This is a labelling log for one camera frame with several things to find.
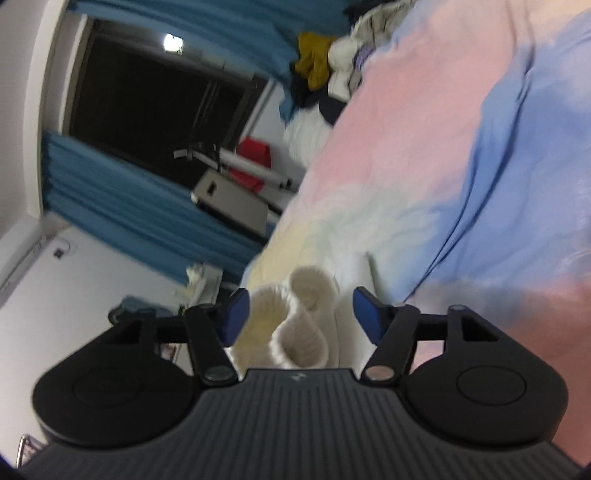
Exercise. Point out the blue curtain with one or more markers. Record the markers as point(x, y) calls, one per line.
point(257, 35)
point(139, 214)

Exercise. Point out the white air conditioner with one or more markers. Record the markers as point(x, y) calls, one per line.
point(20, 247)

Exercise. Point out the grey white clothes pile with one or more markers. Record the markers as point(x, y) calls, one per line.
point(348, 54)

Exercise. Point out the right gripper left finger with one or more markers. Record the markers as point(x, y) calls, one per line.
point(210, 330)

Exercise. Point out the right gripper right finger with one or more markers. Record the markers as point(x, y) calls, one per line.
point(391, 329)

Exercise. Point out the white puffy jacket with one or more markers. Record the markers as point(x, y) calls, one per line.
point(306, 135)

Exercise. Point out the right blue curtain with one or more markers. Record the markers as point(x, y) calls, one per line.
point(257, 35)

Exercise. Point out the red cloth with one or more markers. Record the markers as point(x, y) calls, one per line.
point(257, 152)

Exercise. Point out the white zip sweatshirt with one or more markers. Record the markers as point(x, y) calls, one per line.
point(306, 321)

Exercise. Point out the black framed mirror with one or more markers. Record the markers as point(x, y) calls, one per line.
point(129, 307)

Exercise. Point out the dark window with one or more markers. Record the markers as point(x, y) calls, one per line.
point(139, 102)

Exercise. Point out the white dressing table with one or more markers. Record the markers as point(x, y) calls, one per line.
point(203, 284)

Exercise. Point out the left blue curtain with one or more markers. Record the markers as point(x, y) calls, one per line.
point(139, 214)

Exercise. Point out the pastel rainbow duvet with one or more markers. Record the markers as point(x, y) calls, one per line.
point(459, 173)

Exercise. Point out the mustard yellow garment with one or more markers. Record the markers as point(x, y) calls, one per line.
point(313, 63)

